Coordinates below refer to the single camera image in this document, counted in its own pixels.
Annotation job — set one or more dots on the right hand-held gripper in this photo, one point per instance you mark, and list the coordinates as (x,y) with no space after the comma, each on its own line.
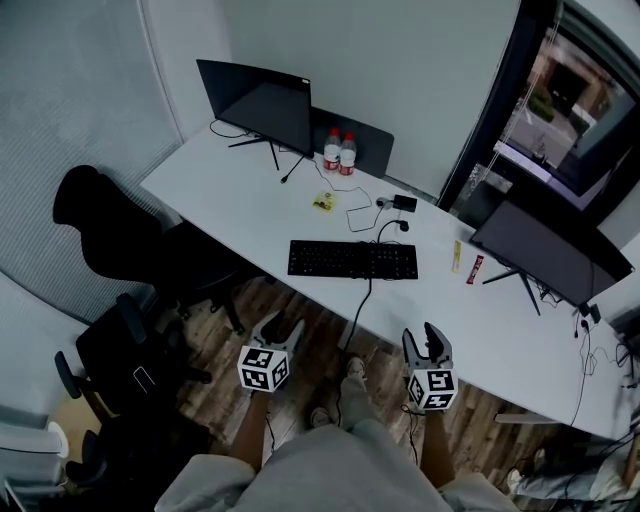
(432,387)

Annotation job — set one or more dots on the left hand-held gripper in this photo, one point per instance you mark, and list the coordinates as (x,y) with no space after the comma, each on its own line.
(262,367)

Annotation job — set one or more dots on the black keyboard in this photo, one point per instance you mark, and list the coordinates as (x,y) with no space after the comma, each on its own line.
(350,260)

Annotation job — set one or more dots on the person's right forearm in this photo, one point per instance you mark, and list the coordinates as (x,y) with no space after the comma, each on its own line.
(437,450)

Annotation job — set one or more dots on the person's left forearm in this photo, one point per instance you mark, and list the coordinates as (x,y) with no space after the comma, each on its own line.
(250,430)

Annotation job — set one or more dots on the white desk leg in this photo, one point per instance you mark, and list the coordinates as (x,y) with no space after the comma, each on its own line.
(345,335)

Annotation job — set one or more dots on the person's right shoe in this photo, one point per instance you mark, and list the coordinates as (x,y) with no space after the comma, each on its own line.
(356,366)

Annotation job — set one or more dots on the person's shoe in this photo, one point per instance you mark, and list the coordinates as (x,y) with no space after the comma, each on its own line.
(320,417)
(356,366)

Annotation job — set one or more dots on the person's grey trouser leg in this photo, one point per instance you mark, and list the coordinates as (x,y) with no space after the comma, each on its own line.
(354,400)

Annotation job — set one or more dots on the person's left shoe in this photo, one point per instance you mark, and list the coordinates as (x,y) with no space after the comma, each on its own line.
(320,417)

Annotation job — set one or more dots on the red stick packet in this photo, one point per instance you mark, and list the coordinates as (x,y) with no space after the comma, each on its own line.
(475,270)

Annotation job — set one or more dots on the yellow stick packet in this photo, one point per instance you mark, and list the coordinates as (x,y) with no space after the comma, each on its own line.
(456,256)

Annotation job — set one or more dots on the light wooden desk crossbar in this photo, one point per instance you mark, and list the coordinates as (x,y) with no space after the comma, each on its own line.
(530,419)

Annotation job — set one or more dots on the yellow flat snack packet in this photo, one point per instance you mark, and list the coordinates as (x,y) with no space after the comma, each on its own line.
(325,201)

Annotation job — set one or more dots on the black smartphone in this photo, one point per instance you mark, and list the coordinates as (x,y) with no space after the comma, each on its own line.
(144,379)

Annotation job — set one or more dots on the black power adapter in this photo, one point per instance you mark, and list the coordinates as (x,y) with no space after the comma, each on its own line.
(405,203)

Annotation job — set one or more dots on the person's grey sweatshirt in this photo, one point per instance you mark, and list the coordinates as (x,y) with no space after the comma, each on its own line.
(340,475)

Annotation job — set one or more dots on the black wide monitor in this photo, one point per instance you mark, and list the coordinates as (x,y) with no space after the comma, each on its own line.
(540,250)

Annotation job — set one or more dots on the small round grey connector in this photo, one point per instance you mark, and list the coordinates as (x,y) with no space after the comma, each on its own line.
(382,203)

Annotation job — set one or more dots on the black office chair with armrests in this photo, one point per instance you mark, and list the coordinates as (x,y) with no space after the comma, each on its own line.
(115,350)

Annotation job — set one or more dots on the red-capped water bottle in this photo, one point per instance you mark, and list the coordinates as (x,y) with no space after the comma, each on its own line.
(332,152)
(348,156)

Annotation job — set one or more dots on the black low office chair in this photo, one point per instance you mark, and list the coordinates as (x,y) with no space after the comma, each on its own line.
(140,465)

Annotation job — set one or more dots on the black high-back office chair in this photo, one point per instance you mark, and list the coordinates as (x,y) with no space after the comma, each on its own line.
(110,235)

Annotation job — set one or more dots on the dark grey desk partition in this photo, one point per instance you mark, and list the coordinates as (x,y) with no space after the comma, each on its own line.
(370,145)

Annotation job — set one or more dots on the black monitor with sticker corner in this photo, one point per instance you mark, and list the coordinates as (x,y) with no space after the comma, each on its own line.
(255,100)

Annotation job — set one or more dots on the white rolled sheet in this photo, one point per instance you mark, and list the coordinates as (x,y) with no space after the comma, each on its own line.
(30,450)

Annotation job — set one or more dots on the white roller blind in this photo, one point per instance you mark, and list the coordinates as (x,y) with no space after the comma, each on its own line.
(375,65)

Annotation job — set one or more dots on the black-framed window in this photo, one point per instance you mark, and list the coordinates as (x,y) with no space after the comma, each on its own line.
(565,100)

